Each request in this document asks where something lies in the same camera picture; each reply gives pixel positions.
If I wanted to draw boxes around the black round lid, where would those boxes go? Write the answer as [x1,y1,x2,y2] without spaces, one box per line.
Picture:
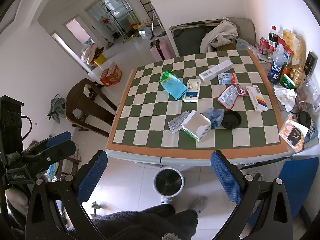
[221,110,242,129]

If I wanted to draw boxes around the white trash bin black liner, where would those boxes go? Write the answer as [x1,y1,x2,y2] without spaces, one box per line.
[153,167,185,204]

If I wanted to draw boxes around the blue chair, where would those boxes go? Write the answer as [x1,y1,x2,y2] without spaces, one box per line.
[247,156,320,230]

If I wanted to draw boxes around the left handheld gripper device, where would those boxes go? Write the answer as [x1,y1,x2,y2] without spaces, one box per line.
[1,95,76,239]

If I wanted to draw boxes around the dark trouser legs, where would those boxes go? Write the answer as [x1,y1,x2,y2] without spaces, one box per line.
[93,204,199,239]

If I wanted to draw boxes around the orange white paper bag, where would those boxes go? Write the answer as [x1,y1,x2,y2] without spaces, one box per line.
[279,114,309,153]

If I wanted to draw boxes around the crumpled blue plastic wrapper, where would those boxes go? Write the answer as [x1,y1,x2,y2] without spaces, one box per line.
[202,108,225,127]

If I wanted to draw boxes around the red orange cardboard box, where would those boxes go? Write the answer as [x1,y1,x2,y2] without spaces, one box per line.
[100,62,123,87]

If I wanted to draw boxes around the white box striped medicine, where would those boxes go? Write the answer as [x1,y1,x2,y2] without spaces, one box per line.
[246,85,268,112]

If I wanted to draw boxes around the silver blister pack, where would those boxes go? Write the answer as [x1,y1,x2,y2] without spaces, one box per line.
[168,111,190,134]

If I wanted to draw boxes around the open white green box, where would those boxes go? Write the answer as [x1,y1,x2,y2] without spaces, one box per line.
[181,110,211,141]

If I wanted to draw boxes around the crumpled white paper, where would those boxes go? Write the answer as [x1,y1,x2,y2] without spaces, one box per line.
[273,85,297,112]

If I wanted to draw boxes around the green white checkered mat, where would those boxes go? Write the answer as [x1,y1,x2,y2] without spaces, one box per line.
[107,50,287,160]

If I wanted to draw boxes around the red white snack wrapper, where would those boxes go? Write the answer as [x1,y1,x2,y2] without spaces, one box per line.
[217,85,239,110]

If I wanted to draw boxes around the small red snack packet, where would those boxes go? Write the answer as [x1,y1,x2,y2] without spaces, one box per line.
[233,84,248,96]

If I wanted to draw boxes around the green round container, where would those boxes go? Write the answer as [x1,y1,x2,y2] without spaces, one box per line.
[279,74,296,89]

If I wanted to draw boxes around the teal green paper bag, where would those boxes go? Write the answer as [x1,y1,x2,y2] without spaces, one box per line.
[160,70,187,100]

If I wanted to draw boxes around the blue red milk carton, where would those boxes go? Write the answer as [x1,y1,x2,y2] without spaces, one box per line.
[217,73,236,85]

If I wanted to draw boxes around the white blue medicine box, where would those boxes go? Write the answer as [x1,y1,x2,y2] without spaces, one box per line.
[183,79,201,103]

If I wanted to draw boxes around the long white box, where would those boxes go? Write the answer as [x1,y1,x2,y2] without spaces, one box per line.
[199,60,233,83]

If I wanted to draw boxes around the pink suitcase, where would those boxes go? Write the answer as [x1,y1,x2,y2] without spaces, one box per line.
[150,38,174,62]

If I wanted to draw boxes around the blue water bottle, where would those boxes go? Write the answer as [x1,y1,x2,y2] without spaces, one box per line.
[267,44,286,84]

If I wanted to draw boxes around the red soda can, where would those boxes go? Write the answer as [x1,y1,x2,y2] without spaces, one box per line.
[259,37,268,55]

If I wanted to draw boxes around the cola bottle red cap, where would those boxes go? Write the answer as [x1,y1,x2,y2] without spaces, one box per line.
[268,25,278,52]

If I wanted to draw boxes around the folding bed with clothes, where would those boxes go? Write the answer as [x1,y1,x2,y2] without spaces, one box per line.
[170,17,256,56]

